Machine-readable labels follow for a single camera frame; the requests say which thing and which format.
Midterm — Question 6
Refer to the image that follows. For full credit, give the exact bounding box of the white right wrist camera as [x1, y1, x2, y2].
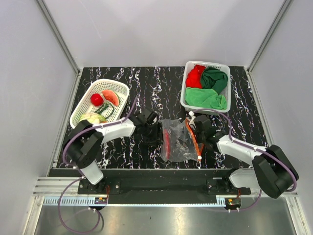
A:
[187, 111, 196, 131]

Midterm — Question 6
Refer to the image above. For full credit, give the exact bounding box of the white oval perforated basket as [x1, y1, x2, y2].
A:
[69, 79, 130, 129]

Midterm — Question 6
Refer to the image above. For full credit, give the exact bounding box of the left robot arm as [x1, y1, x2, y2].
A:
[63, 108, 163, 194]

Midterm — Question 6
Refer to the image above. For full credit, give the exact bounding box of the fake red strawberry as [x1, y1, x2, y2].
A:
[90, 93, 104, 106]

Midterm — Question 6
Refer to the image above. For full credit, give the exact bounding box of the red cloth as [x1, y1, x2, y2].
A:
[185, 65, 206, 89]

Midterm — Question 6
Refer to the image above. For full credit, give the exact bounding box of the white rectangular plastic basket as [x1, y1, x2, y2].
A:
[180, 61, 231, 114]

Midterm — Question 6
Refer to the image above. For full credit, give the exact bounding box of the fake red chili pepper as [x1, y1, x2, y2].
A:
[163, 130, 171, 162]

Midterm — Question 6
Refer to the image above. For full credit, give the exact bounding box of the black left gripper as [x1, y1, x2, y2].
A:
[142, 122, 165, 147]

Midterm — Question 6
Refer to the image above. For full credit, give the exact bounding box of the fake green leafy sprig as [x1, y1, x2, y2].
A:
[95, 102, 115, 119]

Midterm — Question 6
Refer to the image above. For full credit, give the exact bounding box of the fake white cauliflower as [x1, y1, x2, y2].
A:
[79, 113, 107, 124]

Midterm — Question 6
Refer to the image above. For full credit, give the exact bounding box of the left aluminium frame post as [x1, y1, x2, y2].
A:
[35, 0, 80, 74]

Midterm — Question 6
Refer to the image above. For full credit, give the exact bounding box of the clear zip top bag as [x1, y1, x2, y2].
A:
[161, 119, 204, 162]

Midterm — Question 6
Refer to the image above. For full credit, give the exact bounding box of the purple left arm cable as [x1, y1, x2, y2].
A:
[57, 96, 145, 233]

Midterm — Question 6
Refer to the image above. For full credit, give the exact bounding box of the white slotted cable duct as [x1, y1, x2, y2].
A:
[43, 196, 108, 207]

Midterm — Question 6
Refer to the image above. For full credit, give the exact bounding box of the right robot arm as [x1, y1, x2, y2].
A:
[189, 115, 299, 199]

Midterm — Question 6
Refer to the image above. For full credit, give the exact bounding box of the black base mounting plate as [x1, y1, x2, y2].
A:
[78, 169, 251, 206]

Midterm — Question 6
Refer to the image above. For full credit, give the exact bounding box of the fake watermelon slice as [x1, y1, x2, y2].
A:
[101, 90, 120, 106]

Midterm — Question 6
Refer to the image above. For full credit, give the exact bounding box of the light green cloth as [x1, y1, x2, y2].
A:
[185, 87, 227, 110]

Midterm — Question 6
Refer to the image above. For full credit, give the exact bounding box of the right aluminium frame post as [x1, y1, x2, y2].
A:
[247, 0, 293, 72]

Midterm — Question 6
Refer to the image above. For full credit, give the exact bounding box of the dark green cloth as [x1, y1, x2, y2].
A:
[200, 67, 228, 94]

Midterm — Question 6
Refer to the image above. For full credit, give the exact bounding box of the aluminium frame post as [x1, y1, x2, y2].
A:
[35, 0, 80, 74]
[247, 0, 293, 72]

